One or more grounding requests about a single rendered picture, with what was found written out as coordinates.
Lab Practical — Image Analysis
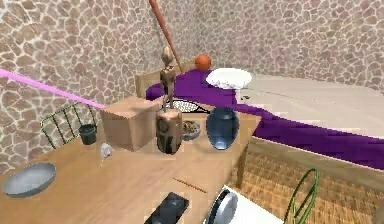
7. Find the tennis racket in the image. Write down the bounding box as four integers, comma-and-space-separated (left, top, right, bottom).
162, 99, 212, 115

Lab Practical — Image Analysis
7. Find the bowl with food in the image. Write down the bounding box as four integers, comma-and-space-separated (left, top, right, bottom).
182, 119, 202, 142

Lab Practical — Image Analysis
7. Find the dark blue vase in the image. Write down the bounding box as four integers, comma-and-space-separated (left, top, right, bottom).
205, 106, 240, 151

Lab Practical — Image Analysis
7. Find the white pillow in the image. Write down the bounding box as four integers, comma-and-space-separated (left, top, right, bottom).
205, 67, 254, 90

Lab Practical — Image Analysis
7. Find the orange basketball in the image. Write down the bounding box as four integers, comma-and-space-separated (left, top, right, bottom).
194, 53, 213, 72

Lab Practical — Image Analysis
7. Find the brown cardboard box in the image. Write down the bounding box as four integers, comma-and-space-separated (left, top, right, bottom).
99, 96, 165, 153

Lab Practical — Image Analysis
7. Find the red pencil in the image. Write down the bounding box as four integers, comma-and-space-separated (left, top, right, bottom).
172, 177, 208, 194

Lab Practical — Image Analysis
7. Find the brown baseball bat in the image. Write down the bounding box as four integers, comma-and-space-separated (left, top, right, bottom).
148, 0, 185, 74

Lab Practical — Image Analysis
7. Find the round grey alarm clock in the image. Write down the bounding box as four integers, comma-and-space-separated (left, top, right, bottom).
203, 188, 239, 224

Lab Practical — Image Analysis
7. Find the black mobile phone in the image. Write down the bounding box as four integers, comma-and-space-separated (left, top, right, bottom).
143, 191, 190, 224

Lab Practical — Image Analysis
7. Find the dark green cup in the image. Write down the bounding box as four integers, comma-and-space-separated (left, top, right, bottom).
78, 123, 98, 146

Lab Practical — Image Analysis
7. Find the wooden dining table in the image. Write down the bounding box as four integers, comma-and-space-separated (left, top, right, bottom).
0, 105, 263, 224

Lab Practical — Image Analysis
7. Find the white desk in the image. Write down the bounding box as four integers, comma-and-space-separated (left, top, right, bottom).
202, 185, 285, 224

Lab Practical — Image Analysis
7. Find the bed with purple blanket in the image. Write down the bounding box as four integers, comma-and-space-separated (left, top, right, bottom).
134, 60, 384, 194

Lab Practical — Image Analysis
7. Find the pink strip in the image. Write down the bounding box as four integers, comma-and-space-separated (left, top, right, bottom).
0, 68, 106, 110

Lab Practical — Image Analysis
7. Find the grey round plate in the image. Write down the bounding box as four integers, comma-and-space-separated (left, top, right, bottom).
1, 162, 57, 199

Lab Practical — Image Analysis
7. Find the green wire chair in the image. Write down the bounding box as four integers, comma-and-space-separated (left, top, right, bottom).
282, 167, 320, 224
39, 101, 98, 150

